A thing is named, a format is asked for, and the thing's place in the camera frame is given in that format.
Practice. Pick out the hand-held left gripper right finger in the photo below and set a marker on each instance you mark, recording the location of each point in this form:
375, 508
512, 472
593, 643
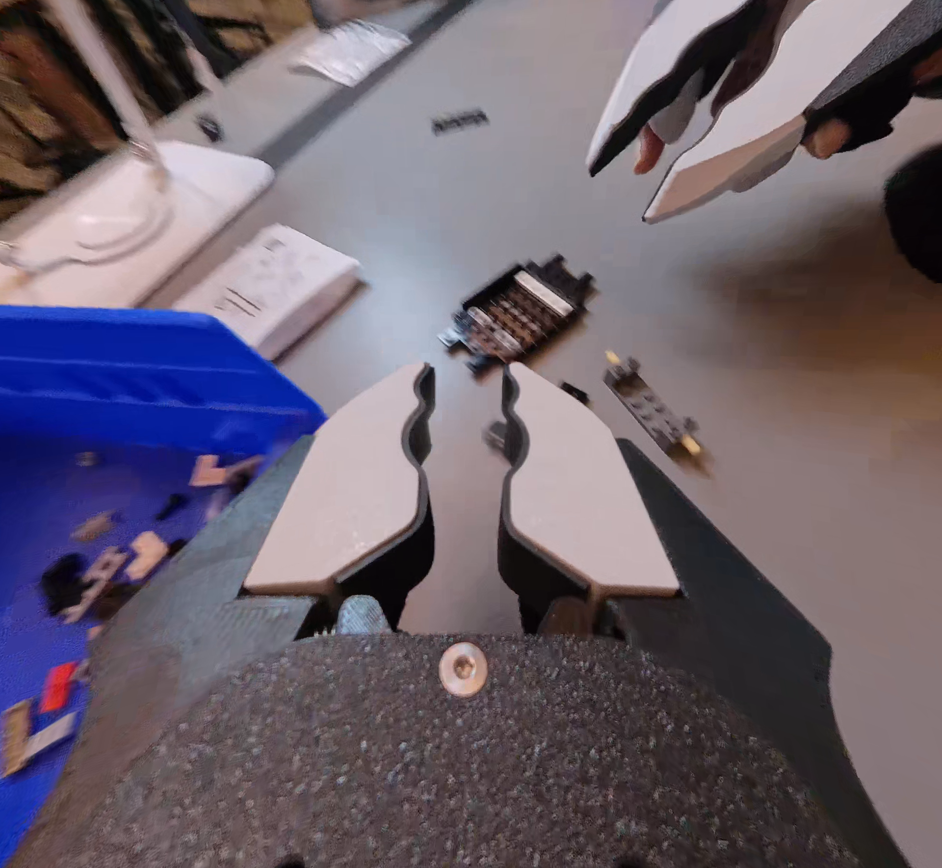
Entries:
589, 508

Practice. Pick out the blue plastic bin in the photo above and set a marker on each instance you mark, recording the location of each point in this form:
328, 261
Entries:
147, 368

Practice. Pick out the white book stand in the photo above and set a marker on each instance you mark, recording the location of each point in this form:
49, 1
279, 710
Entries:
177, 206

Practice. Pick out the person's right hand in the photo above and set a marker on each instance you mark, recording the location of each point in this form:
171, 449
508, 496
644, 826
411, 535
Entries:
826, 138

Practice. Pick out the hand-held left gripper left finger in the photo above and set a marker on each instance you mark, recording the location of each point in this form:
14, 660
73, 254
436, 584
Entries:
331, 508

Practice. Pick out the small white printed sheet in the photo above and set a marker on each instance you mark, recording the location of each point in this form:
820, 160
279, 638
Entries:
353, 51

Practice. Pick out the black lego car chassis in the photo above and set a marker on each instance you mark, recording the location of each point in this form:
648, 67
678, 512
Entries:
515, 312

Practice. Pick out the small black lego piece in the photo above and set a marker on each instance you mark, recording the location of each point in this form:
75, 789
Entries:
209, 128
574, 393

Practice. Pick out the heap of loose lego parts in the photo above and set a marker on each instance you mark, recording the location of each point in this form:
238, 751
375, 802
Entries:
111, 566

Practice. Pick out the white printed paper bag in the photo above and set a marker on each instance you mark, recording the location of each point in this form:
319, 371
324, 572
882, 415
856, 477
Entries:
280, 279

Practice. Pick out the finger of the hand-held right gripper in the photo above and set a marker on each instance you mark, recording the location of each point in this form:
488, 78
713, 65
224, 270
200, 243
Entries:
780, 88
685, 29

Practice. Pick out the black lego grille piece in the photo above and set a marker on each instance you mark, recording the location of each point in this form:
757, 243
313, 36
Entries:
459, 120

